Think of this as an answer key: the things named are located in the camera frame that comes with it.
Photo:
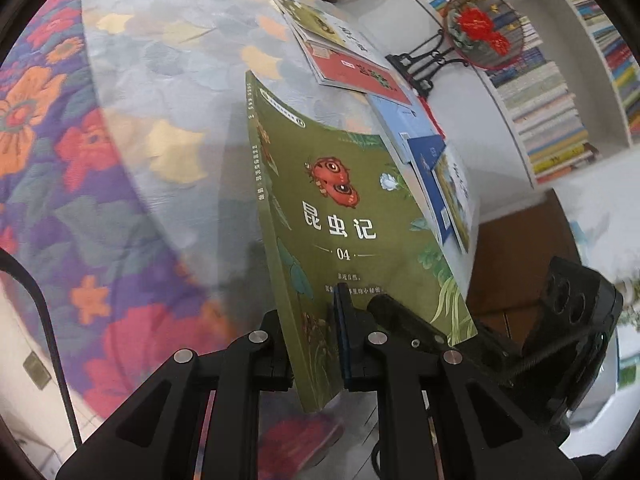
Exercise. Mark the brown wooden cabinet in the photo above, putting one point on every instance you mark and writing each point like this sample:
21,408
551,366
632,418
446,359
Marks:
510,240

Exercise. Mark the pale landscape cover book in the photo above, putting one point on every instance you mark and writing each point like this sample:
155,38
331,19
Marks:
460,195
310,20

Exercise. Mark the small grey floor plate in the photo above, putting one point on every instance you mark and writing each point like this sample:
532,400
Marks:
37,371

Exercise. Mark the white bookshelf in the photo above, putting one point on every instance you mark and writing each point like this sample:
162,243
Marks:
545,20
610,45

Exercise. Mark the red paperback book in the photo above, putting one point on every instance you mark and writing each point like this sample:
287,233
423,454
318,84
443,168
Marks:
360,72

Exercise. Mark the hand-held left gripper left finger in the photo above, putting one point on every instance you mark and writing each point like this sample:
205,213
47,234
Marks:
272,355

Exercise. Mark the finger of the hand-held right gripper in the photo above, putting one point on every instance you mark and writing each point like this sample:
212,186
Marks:
400,315

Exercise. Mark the dark blue paperback book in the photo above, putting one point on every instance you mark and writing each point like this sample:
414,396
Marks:
425,170

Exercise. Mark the round embroidered fan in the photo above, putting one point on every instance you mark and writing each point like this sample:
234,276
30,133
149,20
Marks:
475,25

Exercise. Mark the light blue willow book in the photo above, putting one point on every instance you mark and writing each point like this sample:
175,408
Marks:
395,120

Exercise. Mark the olive green insect book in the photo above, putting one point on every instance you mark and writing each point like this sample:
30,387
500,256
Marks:
340,200

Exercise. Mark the black fan stand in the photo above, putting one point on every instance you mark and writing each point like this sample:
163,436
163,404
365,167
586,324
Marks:
424,86

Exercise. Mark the purple floral cloth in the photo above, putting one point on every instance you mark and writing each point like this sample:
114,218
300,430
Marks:
100,170

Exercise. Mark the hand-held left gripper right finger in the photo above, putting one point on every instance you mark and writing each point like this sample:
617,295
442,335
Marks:
344,340

